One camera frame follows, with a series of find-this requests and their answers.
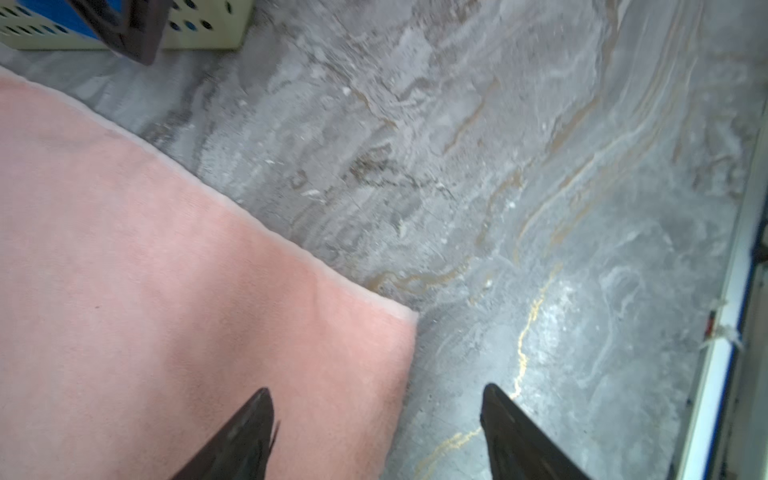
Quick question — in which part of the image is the aluminium rail frame front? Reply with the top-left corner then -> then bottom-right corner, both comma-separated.
667,109 -> 767,479

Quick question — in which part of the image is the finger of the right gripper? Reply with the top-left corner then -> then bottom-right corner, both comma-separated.
67,0 -> 172,65

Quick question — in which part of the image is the blue towel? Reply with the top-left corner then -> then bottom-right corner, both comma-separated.
18,0 -> 132,31

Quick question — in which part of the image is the pink towel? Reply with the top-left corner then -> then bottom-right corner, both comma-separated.
1,71 -> 417,479

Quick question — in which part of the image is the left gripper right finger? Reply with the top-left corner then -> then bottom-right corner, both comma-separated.
480,383 -> 588,480

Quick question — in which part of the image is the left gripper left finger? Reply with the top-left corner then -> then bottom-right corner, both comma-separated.
172,388 -> 279,480

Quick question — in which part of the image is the yellow-green plastic basket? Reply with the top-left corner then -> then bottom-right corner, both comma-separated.
1,0 -> 255,51

